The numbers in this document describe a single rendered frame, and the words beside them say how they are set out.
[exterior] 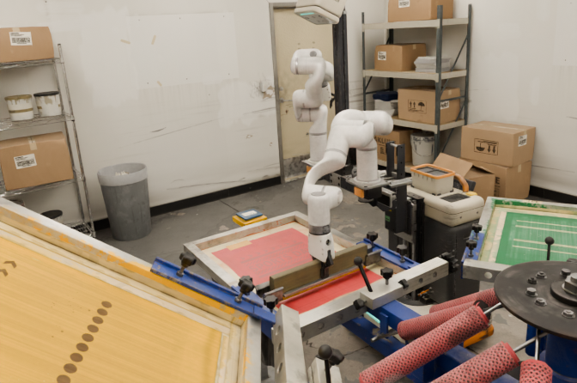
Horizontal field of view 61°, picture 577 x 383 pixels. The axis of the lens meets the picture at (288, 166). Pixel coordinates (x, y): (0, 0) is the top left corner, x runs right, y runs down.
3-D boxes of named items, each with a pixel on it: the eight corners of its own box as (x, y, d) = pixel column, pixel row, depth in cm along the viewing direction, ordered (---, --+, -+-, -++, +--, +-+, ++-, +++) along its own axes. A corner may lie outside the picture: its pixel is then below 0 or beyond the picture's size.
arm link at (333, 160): (349, 161, 182) (337, 212, 172) (316, 160, 187) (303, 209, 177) (343, 148, 175) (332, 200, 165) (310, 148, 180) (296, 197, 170)
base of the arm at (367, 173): (374, 173, 237) (374, 142, 233) (391, 179, 226) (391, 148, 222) (348, 179, 231) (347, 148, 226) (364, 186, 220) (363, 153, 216)
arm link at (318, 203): (318, 182, 176) (343, 184, 172) (319, 209, 179) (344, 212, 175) (303, 195, 162) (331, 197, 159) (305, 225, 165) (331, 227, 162)
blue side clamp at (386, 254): (355, 257, 197) (355, 240, 195) (365, 253, 199) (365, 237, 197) (411, 286, 172) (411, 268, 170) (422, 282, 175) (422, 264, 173)
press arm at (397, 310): (367, 312, 149) (367, 298, 148) (381, 306, 153) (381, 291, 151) (409, 339, 135) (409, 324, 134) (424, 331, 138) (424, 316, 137)
